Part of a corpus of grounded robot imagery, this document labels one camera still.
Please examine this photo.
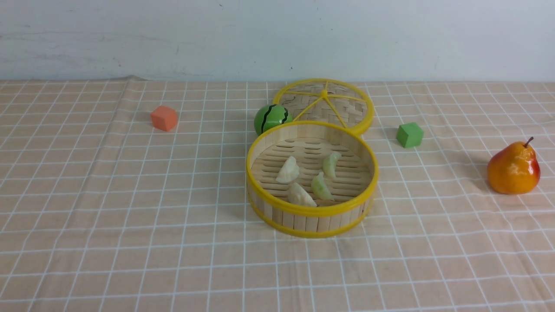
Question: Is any white dumpling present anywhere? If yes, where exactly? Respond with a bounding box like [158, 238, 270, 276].
[287, 182, 317, 207]
[276, 156, 300, 184]

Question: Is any pale green dumpling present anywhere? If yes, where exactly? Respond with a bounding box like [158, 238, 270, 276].
[311, 171, 335, 201]
[322, 151, 342, 179]

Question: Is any bamboo steamer tray yellow rim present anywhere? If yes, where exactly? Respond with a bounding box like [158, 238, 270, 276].
[245, 121, 379, 238]

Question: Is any bamboo steamer lid yellow rim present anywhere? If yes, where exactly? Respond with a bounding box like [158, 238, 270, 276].
[272, 78, 375, 136]

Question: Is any green striped watermelon ball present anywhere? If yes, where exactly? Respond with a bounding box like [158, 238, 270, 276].
[254, 104, 293, 136]

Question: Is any orange cube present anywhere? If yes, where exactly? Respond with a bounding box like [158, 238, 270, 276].
[150, 105, 179, 132]

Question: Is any green cube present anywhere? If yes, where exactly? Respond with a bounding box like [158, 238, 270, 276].
[396, 122, 424, 148]

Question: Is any checkered beige tablecloth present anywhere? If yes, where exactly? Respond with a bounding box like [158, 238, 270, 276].
[0, 78, 555, 312]

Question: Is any orange red pear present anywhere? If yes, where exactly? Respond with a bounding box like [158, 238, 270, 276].
[487, 137, 541, 194]

